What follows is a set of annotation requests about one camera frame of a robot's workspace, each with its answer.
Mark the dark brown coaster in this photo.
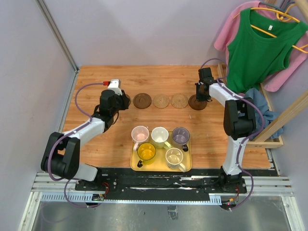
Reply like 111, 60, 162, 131
126, 94, 131, 106
188, 94, 207, 111
133, 93, 152, 109

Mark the woven coaster front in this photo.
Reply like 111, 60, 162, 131
170, 93, 188, 109

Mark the woven coaster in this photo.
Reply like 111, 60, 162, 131
153, 94, 170, 108
170, 93, 188, 109

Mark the pink cup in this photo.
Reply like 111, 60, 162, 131
131, 126, 149, 151

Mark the woven coaster back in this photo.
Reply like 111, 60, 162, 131
153, 94, 170, 108

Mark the white cream cup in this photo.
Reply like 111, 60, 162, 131
151, 127, 171, 150

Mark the purple black cup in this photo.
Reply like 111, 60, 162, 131
171, 127, 190, 152

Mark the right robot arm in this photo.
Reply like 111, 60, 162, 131
195, 68, 256, 193

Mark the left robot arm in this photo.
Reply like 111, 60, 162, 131
41, 90, 130, 191

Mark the yellow black cup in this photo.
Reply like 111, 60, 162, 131
137, 142, 156, 168

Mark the beige cup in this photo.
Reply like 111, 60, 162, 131
165, 148, 187, 172

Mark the green tank top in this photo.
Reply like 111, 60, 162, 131
227, 8, 308, 93

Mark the blue cloth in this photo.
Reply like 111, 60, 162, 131
244, 88, 283, 139

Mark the yellow plastic tray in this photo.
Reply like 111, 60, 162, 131
130, 130, 192, 172

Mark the pink t-shirt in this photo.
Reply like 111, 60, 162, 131
214, 0, 308, 92

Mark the yellow hanger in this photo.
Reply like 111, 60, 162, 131
233, 2, 308, 54

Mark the grey hanger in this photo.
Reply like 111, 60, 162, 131
261, 0, 295, 13

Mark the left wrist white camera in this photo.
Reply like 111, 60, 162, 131
107, 79, 122, 95

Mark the wooden rack frame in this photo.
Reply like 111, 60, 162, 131
217, 0, 308, 149

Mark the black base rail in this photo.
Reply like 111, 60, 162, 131
68, 168, 247, 202

